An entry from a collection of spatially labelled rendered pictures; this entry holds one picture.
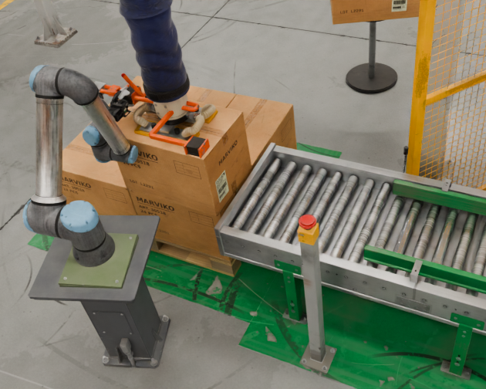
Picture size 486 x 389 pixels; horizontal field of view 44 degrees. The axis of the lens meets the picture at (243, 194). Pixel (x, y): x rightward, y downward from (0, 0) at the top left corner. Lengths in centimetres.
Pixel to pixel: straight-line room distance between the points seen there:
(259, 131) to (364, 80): 149
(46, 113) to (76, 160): 116
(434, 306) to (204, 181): 123
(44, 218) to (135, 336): 82
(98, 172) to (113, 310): 96
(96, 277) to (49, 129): 68
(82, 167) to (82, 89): 118
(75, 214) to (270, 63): 298
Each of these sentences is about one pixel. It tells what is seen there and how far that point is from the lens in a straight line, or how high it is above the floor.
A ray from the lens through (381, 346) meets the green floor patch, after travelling 327.
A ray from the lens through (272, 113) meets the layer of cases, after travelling 376.
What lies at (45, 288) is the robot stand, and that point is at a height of 75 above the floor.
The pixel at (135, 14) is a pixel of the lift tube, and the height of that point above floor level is 162.
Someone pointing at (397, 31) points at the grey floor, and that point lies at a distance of 557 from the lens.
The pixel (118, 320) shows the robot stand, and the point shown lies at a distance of 308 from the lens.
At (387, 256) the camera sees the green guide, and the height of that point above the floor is 63.
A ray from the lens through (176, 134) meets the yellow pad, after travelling 303.
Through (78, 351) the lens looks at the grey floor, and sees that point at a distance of 354.
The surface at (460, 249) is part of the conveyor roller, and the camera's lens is 297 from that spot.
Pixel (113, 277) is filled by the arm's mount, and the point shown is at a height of 77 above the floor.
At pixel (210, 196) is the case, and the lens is 305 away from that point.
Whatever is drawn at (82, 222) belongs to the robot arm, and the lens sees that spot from 263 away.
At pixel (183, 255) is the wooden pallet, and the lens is 372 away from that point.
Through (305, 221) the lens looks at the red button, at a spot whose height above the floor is 104.
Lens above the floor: 280
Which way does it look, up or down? 44 degrees down
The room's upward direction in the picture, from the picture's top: 10 degrees counter-clockwise
